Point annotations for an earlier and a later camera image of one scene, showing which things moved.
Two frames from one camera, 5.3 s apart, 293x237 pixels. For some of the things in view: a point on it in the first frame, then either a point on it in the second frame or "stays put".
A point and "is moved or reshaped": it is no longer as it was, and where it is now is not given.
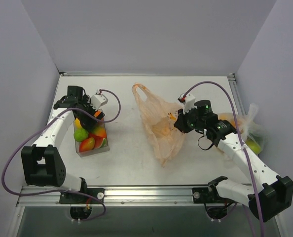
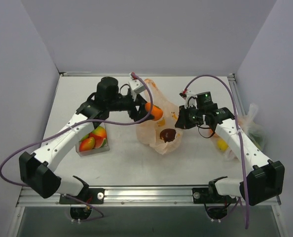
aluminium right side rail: x=237 y=95 stays put
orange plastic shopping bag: x=158 y=119 is moved or reshaped
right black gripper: x=183 y=122 stays put
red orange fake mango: x=87 y=144 stays put
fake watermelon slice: x=99 y=142 stays put
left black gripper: x=88 y=121 → x=134 y=108
